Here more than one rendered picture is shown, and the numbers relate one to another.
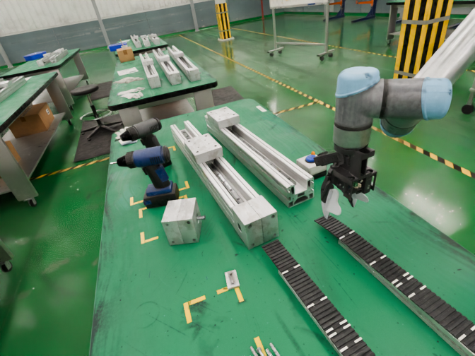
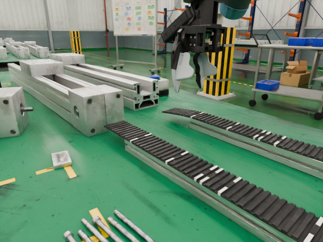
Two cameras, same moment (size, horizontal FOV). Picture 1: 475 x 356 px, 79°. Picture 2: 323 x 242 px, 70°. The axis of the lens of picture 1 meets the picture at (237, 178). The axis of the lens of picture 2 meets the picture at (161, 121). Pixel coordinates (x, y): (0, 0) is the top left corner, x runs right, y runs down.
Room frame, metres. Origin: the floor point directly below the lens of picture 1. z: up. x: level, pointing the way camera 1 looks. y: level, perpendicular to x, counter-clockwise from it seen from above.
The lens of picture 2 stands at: (0.06, 0.02, 1.00)
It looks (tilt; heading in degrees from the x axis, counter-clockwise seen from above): 21 degrees down; 338
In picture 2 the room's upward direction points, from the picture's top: straight up
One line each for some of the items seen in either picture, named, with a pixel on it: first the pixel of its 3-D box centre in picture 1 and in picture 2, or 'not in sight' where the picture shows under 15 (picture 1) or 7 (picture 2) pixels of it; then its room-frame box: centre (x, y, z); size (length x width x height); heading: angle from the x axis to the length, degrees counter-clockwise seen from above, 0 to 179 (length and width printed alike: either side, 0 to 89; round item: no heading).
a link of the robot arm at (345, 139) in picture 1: (353, 133); not in sight; (0.55, -0.26, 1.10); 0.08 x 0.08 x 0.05
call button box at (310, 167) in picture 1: (309, 167); (153, 87); (0.88, -0.27, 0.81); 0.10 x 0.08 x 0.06; 109
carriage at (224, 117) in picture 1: (223, 119); (68, 61); (1.34, 0.02, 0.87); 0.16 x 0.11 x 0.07; 19
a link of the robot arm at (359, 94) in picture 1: (357, 98); not in sight; (0.54, -0.26, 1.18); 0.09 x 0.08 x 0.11; 65
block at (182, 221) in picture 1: (186, 220); (6, 111); (0.68, 0.18, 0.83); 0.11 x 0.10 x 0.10; 85
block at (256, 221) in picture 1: (259, 220); (101, 107); (0.63, -0.04, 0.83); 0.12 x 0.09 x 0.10; 109
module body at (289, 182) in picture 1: (247, 147); (90, 77); (1.11, -0.06, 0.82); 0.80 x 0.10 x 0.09; 19
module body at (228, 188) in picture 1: (206, 161); (43, 83); (1.04, 0.12, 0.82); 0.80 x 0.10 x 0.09; 19
